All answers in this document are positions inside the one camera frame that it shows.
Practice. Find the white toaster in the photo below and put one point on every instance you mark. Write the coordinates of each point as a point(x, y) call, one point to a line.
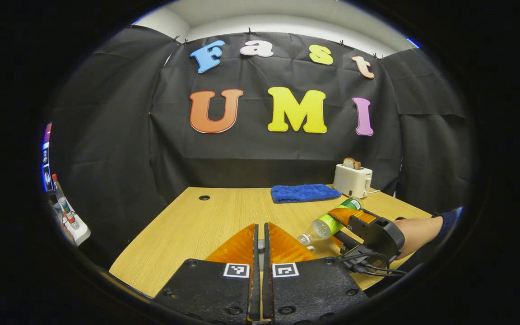
point(352, 180)

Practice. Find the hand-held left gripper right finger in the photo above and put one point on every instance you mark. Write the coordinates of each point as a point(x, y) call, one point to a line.
point(267, 293)

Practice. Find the white teacup lid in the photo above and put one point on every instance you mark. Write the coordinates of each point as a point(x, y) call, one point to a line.
point(261, 244)

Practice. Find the computer monitor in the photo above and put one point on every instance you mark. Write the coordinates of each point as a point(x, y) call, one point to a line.
point(46, 167)

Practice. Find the toast slice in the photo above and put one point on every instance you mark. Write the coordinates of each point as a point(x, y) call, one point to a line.
point(351, 163)

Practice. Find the black backdrop cloth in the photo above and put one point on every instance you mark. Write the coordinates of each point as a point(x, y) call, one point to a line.
point(106, 135)

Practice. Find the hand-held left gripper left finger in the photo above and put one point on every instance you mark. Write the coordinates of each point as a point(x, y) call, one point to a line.
point(255, 293)

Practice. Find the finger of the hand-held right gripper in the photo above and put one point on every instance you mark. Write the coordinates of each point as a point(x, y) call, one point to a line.
point(352, 217)
point(348, 242)

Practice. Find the red cap plastic bottle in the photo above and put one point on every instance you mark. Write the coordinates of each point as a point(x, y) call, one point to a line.
point(63, 203)

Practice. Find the blue folded towel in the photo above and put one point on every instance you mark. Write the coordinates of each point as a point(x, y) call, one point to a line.
point(305, 193)

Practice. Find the white side tray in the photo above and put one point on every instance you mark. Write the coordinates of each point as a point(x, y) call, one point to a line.
point(81, 234)

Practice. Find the green label water bottle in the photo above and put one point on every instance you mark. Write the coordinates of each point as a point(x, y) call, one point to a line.
point(327, 223)

